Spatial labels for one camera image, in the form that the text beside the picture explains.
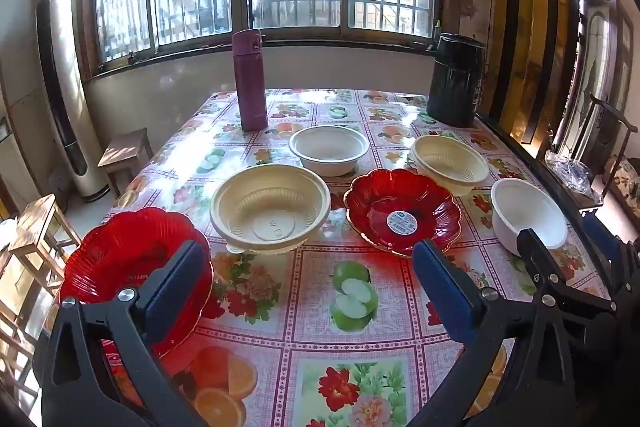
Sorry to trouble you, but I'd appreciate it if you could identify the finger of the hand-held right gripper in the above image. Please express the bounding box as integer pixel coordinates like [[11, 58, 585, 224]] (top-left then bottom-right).
[[516, 228, 621, 315]]

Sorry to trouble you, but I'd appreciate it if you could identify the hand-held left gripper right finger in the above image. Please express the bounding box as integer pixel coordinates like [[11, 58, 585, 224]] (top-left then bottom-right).
[[410, 238, 577, 427]]

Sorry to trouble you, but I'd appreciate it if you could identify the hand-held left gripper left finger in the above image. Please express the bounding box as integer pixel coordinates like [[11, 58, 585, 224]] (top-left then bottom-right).
[[32, 239, 213, 427]]

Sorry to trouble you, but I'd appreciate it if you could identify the white deep paper bowl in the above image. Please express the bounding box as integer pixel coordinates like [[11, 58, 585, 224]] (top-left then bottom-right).
[[490, 178, 569, 258]]

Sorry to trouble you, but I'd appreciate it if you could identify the red scalloped plastic plate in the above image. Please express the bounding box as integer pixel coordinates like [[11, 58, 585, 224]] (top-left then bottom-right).
[[59, 207, 215, 360]]

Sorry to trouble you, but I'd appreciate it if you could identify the red scalloped plate with sticker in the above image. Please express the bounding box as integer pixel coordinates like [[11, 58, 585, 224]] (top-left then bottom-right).
[[345, 168, 463, 258]]

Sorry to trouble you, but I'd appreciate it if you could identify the small cream plastic bowl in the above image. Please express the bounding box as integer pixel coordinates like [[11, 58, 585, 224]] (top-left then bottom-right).
[[410, 135, 491, 198]]

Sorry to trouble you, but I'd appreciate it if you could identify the large cream plastic bowl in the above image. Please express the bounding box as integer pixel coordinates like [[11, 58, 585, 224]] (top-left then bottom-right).
[[210, 164, 332, 255]]

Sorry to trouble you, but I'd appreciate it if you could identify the white wide-rimmed paper bowl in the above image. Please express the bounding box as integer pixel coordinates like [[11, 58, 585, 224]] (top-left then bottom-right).
[[288, 125, 371, 178]]

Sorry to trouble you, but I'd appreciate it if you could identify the dark wooden side table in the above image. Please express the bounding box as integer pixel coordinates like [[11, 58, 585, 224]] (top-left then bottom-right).
[[542, 184, 606, 220]]

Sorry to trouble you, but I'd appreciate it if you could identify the clear crumpled plastic bag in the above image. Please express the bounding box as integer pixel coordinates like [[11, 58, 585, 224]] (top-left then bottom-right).
[[545, 152, 603, 202]]

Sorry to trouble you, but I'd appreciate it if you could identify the floral cushion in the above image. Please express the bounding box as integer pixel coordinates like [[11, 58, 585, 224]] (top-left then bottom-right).
[[602, 154, 640, 228]]

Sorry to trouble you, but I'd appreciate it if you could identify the small dark wooden stool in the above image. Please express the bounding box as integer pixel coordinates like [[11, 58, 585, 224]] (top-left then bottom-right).
[[97, 128, 155, 198]]

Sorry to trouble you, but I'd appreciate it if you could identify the dark wooden armchair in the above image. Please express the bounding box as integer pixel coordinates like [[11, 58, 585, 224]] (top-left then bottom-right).
[[570, 92, 640, 233]]

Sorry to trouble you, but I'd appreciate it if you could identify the light wooden stool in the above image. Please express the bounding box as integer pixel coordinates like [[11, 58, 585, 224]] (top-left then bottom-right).
[[0, 252, 66, 408], [7, 193, 83, 293]]

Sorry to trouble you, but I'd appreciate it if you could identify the black electric kettle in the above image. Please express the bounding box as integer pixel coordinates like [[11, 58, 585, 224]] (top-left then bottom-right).
[[426, 33, 487, 128]]

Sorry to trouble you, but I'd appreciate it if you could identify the white tower air conditioner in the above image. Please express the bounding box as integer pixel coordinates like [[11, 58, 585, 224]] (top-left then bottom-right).
[[31, 0, 112, 204]]

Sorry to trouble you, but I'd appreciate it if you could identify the purple thermos bottle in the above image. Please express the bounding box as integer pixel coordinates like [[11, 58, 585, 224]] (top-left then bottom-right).
[[231, 28, 269, 132]]

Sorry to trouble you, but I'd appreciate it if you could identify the golden wall panel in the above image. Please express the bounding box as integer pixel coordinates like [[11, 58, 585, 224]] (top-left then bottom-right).
[[492, 0, 586, 148]]

